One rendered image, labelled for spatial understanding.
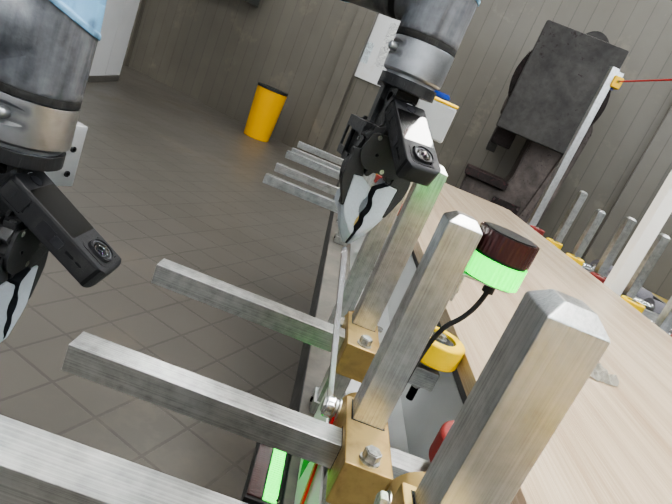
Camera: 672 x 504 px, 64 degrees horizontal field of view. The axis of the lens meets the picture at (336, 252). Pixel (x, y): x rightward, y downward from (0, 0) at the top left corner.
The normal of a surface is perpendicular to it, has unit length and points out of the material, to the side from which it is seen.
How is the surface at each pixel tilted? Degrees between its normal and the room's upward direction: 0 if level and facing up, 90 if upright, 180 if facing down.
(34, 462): 0
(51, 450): 0
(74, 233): 31
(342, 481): 90
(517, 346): 90
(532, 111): 90
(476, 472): 90
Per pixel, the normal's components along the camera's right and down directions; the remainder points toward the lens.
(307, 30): -0.42, 0.11
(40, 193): 0.80, -0.58
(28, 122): 0.41, 0.43
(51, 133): 0.76, 0.47
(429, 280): -0.04, 0.29
